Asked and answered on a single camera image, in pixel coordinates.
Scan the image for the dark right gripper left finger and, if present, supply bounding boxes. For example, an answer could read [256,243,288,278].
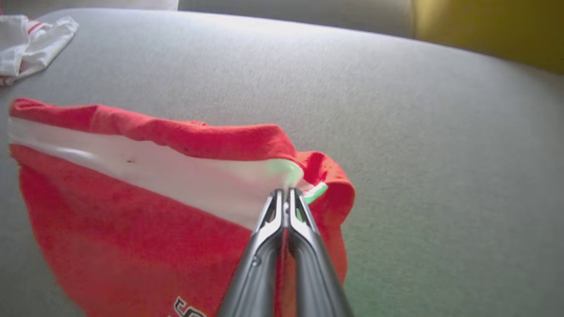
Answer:
[216,188,287,317]

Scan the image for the red Bulls 23 jersey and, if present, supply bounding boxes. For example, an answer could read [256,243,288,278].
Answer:
[0,15,80,87]

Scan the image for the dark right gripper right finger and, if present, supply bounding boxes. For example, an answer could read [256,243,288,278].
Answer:
[287,187,353,317]

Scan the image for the grey sofa seat cushion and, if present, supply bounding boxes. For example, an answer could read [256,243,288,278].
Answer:
[178,0,417,40]
[0,8,564,317]

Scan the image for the yellow sofa backrest cushion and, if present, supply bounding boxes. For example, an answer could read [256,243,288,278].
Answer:
[412,0,564,74]

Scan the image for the red white-striped basketball shorts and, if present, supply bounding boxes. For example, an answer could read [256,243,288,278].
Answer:
[8,97,356,317]

